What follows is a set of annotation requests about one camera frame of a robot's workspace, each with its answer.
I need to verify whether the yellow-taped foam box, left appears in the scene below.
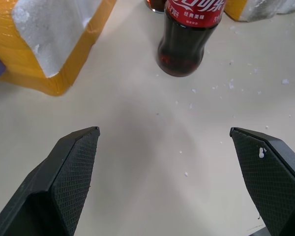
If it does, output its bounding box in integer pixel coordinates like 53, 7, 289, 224
0, 0, 118, 97

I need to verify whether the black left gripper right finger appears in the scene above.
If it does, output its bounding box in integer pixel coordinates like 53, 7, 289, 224
230, 127, 295, 236

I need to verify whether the red-label cola bottle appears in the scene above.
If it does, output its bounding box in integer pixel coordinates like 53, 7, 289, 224
157, 0, 227, 78
144, 0, 167, 14

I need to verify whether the yellow-taped white foam box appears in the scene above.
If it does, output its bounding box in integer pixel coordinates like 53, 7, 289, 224
223, 0, 295, 24

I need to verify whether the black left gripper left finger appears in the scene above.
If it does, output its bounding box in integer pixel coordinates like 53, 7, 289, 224
0, 126, 100, 236

